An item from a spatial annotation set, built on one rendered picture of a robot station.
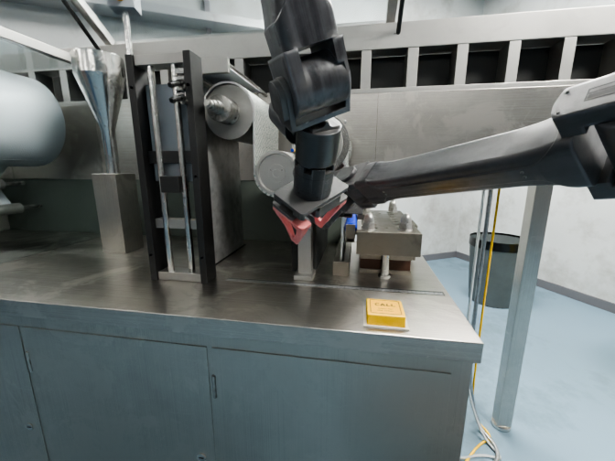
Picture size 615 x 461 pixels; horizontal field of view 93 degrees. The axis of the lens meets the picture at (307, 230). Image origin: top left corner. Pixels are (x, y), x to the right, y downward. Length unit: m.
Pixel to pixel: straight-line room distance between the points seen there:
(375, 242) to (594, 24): 0.94
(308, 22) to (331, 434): 0.72
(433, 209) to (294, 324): 3.56
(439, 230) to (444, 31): 3.21
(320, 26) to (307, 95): 0.06
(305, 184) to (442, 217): 3.80
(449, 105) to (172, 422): 1.21
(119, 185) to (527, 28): 1.38
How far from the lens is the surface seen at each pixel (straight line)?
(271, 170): 0.82
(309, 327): 0.58
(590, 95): 0.35
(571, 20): 1.34
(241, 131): 0.86
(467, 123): 1.17
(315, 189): 0.41
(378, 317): 0.58
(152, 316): 0.70
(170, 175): 0.83
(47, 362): 1.01
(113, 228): 1.19
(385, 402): 0.69
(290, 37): 0.33
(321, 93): 0.34
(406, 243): 0.78
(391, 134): 1.12
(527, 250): 1.47
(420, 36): 1.20
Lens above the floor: 1.19
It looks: 12 degrees down
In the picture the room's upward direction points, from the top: straight up
